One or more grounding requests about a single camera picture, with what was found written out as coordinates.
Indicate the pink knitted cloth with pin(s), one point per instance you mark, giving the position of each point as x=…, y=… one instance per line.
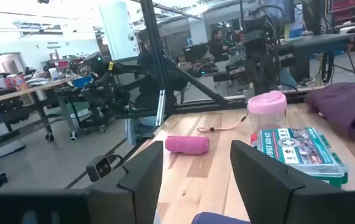
x=186, y=145

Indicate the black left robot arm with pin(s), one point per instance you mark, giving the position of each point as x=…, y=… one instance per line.
x=115, y=68

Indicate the small black table camera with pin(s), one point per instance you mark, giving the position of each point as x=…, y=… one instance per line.
x=102, y=168

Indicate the black background table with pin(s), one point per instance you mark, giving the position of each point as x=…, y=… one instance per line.
x=314, y=43

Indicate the first aid kit box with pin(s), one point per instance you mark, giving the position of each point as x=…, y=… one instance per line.
x=301, y=152

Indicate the black wheeled cart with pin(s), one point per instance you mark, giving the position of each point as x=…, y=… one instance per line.
x=84, y=105

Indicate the person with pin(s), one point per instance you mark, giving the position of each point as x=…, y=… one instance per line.
x=149, y=93
x=217, y=46

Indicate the black background robot station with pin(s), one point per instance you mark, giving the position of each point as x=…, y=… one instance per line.
x=261, y=46

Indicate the wooden workbench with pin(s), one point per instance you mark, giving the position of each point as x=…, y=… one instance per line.
x=15, y=93

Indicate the red storage bins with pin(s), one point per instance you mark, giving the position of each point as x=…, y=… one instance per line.
x=348, y=9

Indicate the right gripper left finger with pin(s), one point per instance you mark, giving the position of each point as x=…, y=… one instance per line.
x=133, y=193

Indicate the white pillar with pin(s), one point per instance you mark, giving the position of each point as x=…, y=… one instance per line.
x=118, y=28

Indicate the purple folded cloth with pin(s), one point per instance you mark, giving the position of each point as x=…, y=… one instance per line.
x=348, y=105

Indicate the black aluminium table frame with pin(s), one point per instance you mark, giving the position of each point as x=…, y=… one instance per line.
x=157, y=46

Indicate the black monitor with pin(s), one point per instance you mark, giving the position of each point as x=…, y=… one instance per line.
x=195, y=52

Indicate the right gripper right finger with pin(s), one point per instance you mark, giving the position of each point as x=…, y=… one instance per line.
x=267, y=193

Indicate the clear cup pink lid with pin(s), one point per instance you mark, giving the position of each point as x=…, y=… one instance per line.
x=267, y=105

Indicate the blue bandage roll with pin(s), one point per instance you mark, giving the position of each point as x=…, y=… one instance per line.
x=217, y=218

